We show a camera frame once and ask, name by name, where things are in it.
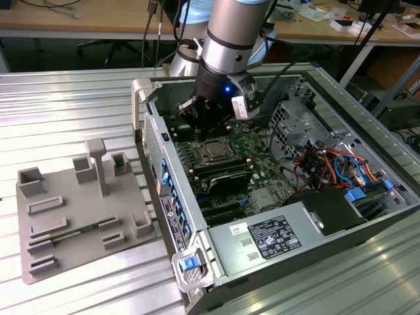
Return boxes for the black equipment box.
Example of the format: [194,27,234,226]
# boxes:
[377,98,420,132]

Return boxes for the large blue carrier tab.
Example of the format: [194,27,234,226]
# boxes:
[344,187,368,203]

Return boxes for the metal socket cover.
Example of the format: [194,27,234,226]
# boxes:
[198,138,236,165]

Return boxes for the small white box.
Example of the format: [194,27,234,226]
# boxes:
[347,21,370,35]

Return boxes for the black camera cable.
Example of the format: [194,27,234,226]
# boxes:
[261,45,329,98]

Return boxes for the black monitor base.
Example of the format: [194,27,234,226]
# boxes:
[356,0,404,14]

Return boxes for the blue wire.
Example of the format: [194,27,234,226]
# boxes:
[333,153,366,186]

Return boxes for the black plastic shroud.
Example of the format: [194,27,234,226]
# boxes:
[282,187,369,238]

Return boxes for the black RAM slot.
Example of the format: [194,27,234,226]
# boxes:
[190,156,247,172]
[170,126,198,142]
[193,162,253,180]

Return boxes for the grey open PC case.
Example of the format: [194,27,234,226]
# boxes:
[130,70,420,315]

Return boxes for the white paper sheets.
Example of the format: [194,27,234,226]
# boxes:
[303,3,333,22]

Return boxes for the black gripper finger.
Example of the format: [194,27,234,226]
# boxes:
[176,95,203,139]
[199,104,231,136]

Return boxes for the orange and red wire bundle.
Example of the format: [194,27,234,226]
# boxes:
[293,146,337,190]

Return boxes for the CPU socket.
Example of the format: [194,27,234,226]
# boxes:
[196,138,236,167]

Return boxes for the black graphics card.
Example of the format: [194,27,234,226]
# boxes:
[203,169,254,199]

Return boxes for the brown cardboard piece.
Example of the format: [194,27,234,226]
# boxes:
[392,22,420,37]

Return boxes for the blue case latch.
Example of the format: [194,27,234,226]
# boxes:
[179,257,199,273]

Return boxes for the grey power supply unit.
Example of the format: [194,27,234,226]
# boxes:
[206,200,329,280]

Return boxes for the silver perforated drive cage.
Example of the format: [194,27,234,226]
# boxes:
[267,98,332,165]

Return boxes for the grey network cable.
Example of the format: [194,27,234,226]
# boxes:
[24,0,82,19]

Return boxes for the black expansion slot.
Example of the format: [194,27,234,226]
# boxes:
[196,195,247,216]
[201,209,249,228]

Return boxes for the silver CPU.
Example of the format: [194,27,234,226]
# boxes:
[205,140,226,158]

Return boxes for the green motherboard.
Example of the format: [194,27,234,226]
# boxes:
[163,111,298,228]

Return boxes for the black office chair base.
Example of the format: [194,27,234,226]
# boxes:
[77,38,152,68]

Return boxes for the grey parts rack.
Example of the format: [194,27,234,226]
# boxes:
[15,137,159,285]

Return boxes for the white box black top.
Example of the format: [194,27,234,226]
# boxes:
[330,18,354,33]

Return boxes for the silver chipset heatsink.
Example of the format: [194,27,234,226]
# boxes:
[251,188,276,211]

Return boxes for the wooden desk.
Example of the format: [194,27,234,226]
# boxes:
[0,0,420,47]

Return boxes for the green RAM stick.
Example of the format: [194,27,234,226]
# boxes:
[51,222,101,244]

